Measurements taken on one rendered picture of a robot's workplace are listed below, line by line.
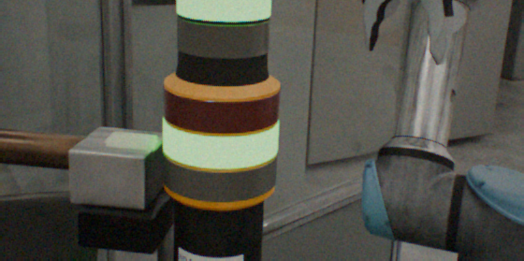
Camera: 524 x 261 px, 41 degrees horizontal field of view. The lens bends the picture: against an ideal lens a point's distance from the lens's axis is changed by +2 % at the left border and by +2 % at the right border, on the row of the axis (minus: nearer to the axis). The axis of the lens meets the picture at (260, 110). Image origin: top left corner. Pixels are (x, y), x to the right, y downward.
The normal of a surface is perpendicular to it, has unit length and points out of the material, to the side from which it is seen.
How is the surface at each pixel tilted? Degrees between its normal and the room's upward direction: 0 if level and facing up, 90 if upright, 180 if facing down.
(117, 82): 90
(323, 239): 90
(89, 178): 90
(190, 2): 90
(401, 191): 56
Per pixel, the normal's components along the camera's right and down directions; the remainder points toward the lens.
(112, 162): -0.17, 0.29
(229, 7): 0.15, 0.30
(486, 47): 0.49, 0.28
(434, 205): -0.29, -0.22
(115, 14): 0.71, 0.23
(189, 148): -0.48, 0.24
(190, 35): -0.69, 0.18
